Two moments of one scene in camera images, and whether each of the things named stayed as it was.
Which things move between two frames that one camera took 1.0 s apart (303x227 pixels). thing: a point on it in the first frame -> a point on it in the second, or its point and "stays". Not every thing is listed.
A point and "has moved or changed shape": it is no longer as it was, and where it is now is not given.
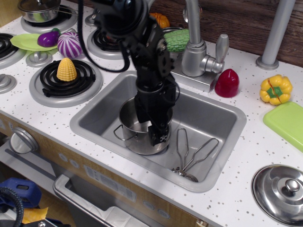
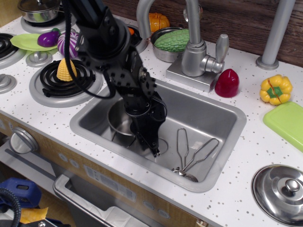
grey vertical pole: [268, 60] stays
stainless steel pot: [136, 135] has moved or changed shape
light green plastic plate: [29, 41] stays
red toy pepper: [227, 84] stays
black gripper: [155, 99] -> [148, 118]
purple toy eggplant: [49, 39] stays
